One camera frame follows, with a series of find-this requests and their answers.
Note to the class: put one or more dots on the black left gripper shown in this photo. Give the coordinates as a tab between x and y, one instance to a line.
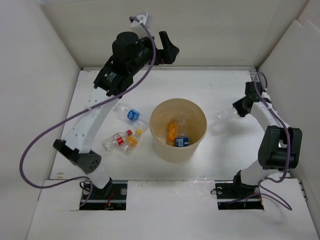
167	55

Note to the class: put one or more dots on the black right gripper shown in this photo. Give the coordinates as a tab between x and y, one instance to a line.
237	105

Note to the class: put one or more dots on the clear unlabeled plastic bottle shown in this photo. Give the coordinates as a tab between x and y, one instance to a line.
224	116

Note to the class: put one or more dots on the small blue label bottle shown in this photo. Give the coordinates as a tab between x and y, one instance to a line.
132	116

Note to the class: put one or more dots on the blue label clear bottle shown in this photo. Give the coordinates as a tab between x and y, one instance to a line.
183	139

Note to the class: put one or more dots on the orange juice bottle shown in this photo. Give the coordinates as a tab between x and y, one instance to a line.
172	133

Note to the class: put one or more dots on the yellow cap orange bottle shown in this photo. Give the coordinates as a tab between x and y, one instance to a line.
131	142

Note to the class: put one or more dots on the red cap cola bottle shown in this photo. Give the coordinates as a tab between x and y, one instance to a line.
116	140

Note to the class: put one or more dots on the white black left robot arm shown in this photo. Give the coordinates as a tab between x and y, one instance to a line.
130	53

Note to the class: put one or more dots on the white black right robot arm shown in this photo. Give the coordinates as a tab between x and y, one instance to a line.
280	146

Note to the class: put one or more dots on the beige round bin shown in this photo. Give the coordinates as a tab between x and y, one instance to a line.
169	111

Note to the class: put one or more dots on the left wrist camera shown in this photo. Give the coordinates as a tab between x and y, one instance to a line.
144	18

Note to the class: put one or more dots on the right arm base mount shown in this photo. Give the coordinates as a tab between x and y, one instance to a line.
231	196

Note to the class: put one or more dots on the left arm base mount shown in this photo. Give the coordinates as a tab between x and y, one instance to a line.
115	200

